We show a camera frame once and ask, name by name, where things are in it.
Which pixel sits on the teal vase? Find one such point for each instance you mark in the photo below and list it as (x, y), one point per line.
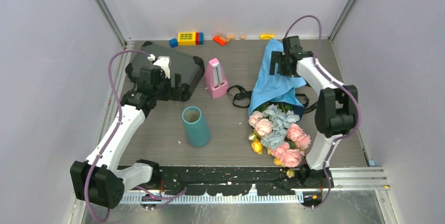
(196, 127)

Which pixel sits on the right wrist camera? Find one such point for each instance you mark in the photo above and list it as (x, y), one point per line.
(291, 45)

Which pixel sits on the grey black case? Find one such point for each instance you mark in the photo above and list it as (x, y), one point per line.
(190, 67)

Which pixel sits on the yellow arch toy block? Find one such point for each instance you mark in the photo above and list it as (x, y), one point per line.
(266, 36)

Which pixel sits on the aluminium frame rail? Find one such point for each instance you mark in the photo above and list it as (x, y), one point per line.
(362, 178)

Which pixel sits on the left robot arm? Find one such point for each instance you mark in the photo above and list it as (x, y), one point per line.
(114, 146)

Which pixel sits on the pink metronome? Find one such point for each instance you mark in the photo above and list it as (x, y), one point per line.
(215, 80)

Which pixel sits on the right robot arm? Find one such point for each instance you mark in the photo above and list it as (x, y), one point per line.
(336, 116)

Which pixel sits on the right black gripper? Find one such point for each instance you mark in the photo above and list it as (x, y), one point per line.
(277, 57)

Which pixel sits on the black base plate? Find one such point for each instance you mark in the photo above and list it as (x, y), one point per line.
(234, 181)

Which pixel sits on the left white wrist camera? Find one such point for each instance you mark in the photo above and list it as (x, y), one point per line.
(163, 62)

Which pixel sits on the orange red toy block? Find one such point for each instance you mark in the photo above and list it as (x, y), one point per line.
(219, 40)

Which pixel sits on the red blue toy block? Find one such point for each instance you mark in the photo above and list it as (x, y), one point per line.
(199, 38)

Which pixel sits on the blue toy cube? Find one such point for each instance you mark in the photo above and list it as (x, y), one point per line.
(173, 42)

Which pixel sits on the blue flower bouquet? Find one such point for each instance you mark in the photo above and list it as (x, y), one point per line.
(274, 113)

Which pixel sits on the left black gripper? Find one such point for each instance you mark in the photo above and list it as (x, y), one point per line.
(173, 93)

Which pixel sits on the black ribbon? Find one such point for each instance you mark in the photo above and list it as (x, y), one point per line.
(244, 94)

